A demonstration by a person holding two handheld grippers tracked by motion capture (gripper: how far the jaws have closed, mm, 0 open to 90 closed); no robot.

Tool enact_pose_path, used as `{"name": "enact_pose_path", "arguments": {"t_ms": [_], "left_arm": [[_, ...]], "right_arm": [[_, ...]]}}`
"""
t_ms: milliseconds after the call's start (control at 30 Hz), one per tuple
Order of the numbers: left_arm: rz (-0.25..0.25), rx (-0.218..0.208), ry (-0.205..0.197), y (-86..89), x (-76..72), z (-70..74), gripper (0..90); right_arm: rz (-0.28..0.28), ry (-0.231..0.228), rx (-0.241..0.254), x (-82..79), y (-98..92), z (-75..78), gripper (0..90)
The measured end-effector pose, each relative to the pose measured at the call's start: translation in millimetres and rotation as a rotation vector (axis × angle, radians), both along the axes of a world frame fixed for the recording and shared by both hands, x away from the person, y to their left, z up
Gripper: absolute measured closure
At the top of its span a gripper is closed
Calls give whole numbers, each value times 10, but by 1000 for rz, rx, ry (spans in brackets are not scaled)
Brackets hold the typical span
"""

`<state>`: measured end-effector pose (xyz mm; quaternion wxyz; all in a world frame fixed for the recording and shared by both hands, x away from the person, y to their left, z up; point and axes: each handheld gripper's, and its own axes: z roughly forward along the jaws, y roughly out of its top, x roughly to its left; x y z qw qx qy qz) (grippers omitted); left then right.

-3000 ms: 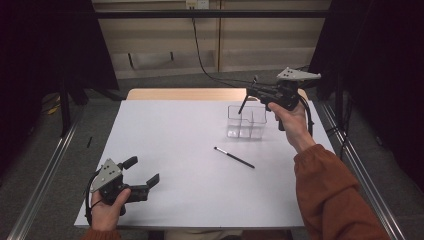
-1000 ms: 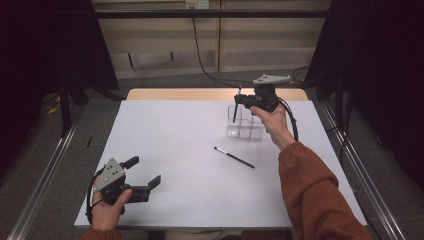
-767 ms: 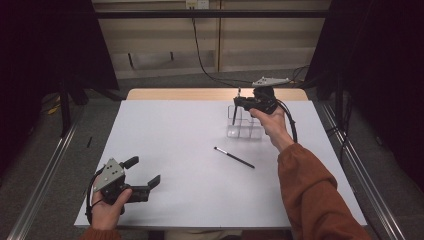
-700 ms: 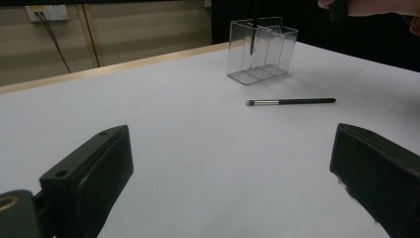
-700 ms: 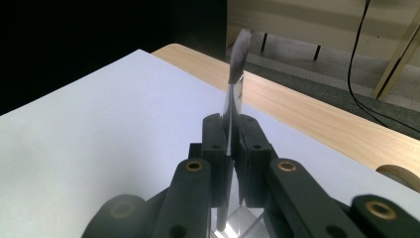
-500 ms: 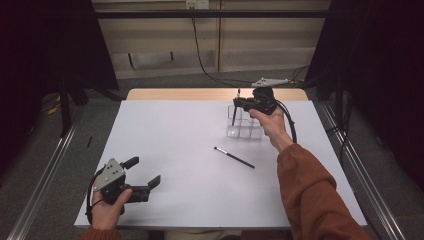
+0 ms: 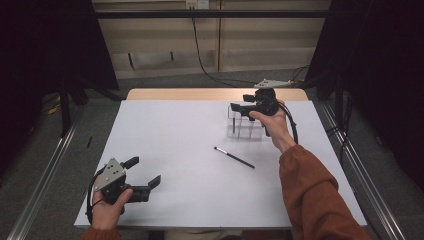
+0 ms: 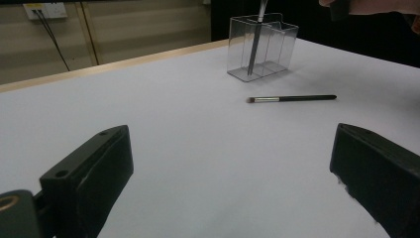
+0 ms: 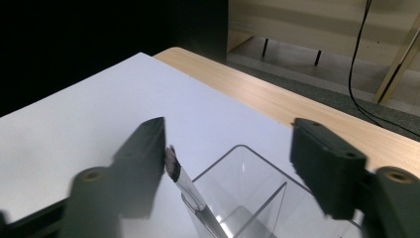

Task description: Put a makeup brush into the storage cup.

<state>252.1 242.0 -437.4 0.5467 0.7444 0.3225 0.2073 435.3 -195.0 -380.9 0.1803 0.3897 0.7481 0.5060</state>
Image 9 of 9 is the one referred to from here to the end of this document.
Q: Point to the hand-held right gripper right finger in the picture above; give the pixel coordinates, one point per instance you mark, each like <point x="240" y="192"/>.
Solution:
<point x="327" y="168"/>

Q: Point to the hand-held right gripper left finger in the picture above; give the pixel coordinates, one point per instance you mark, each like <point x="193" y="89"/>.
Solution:
<point x="142" y="165"/>

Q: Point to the round-tip black makeup brush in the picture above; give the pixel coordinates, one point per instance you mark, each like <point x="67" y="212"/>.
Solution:
<point x="189" y="190"/>

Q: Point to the clear plastic organizer box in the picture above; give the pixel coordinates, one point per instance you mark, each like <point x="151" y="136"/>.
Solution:
<point x="251" y="185"/>

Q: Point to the white table sheet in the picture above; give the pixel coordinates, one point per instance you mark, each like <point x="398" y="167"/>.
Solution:
<point x="99" y="112"/>

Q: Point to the black workbench leg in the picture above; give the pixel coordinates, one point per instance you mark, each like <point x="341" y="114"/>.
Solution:
<point x="317" y="58"/>
<point x="265" y="47"/>

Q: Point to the wooden workbench upright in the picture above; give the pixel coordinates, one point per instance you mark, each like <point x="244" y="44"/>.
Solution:
<point x="396" y="66"/>

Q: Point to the long beige workbench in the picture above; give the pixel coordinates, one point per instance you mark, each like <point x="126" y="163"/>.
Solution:
<point x="297" y="20"/>

